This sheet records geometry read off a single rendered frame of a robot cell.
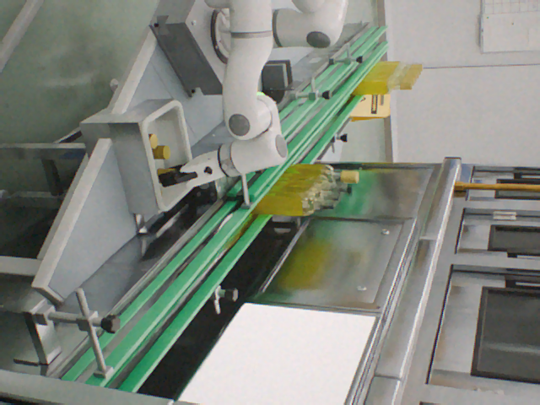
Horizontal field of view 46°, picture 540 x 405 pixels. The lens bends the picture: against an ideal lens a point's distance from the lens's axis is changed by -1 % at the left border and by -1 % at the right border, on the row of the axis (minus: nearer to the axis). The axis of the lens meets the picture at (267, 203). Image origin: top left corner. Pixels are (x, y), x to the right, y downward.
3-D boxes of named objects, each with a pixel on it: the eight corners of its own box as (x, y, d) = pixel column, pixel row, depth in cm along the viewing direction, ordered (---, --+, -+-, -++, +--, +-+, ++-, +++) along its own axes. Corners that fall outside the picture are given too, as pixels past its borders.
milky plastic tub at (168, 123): (131, 213, 148) (163, 215, 145) (109, 121, 139) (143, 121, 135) (167, 183, 162) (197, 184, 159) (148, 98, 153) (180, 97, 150)
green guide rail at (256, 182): (226, 197, 165) (255, 197, 162) (225, 193, 164) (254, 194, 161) (372, 44, 310) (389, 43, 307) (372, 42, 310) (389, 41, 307)
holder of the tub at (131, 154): (134, 234, 150) (163, 235, 148) (107, 122, 139) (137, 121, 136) (169, 202, 165) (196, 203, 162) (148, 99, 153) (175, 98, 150)
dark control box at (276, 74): (262, 89, 219) (285, 88, 216) (259, 66, 215) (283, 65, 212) (270, 82, 226) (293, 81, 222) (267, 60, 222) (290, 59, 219)
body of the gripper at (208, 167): (229, 183, 137) (186, 194, 142) (247, 167, 145) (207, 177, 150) (215, 151, 135) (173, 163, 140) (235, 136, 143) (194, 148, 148)
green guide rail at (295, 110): (222, 170, 162) (251, 170, 159) (221, 166, 161) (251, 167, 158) (371, 29, 307) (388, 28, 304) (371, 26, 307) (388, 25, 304)
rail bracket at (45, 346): (16, 369, 111) (123, 388, 103) (-14, 288, 104) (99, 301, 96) (34, 352, 115) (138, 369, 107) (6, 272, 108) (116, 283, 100)
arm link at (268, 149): (257, 97, 128) (275, 89, 137) (213, 110, 133) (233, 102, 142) (282, 167, 132) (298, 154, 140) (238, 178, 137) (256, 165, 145)
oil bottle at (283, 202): (238, 213, 173) (314, 218, 165) (234, 195, 171) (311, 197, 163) (245, 205, 178) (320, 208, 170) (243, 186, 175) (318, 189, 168)
